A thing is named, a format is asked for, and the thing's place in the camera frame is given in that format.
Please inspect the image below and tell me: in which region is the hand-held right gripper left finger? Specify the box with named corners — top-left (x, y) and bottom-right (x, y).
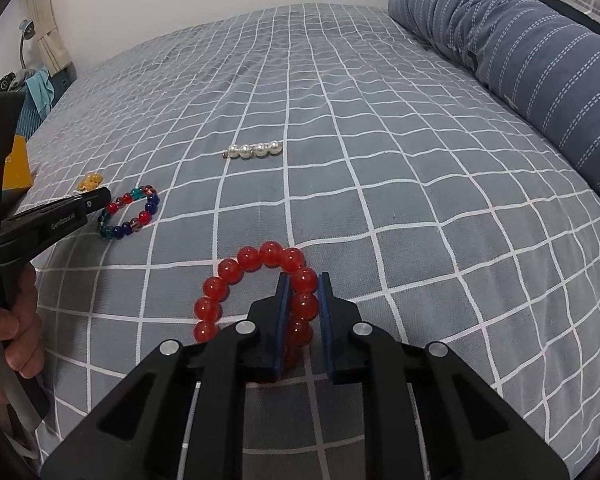
top-left (40, 272), bottom-right (293, 480)

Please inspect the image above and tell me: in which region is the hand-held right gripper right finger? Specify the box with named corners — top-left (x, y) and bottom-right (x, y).
top-left (317, 272), bottom-right (571, 480)

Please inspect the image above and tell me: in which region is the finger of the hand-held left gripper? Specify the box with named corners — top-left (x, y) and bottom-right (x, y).
top-left (0, 186), bottom-right (112, 267)
top-left (0, 91), bottom-right (25, 238)

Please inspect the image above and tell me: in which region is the red bead bracelet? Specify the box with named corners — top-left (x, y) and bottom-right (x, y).
top-left (192, 241), bottom-right (321, 368)

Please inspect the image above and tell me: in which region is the multicolour glass bead bracelet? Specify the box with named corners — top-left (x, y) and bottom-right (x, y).
top-left (97, 185), bottom-right (160, 242)

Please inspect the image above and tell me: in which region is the person's left hand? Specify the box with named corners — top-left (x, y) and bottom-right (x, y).
top-left (0, 265), bottom-right (46, 382)

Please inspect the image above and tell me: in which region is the orange cardboard box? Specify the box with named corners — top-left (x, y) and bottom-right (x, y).
top-left (2, 135), bottom-right (34, 193)

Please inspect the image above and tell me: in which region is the small amber gold charm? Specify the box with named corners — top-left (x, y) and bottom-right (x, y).
top-left (76, 172), bottom-right (104, 193)

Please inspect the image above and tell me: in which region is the dark desk clutter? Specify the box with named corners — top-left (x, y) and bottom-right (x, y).
top-left (0, 74), bottom-right (30, 94)

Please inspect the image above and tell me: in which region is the teal cloth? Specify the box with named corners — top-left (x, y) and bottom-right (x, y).
top-left (25, 70), bottom-right (56, 121)

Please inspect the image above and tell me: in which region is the teal storage chest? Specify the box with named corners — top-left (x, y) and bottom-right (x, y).
top-left (17, 62), bottom-right (77, 141)

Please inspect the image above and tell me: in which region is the blue desk lamp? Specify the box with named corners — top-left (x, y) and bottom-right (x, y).
top-left (19, 19), bottom-right (37, 71)

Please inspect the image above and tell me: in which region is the beige curtain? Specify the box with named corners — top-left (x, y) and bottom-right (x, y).
top-left (22, 0), bottom-right (74, 77)

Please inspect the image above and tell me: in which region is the white pearl bead strand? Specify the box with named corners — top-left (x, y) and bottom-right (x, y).
top-left (221, 140), bottom-right (282, 160)

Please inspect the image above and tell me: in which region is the rolled blue striped quilt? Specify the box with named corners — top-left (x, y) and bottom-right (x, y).
top-left (387, 0), bottom-right (600, 206)

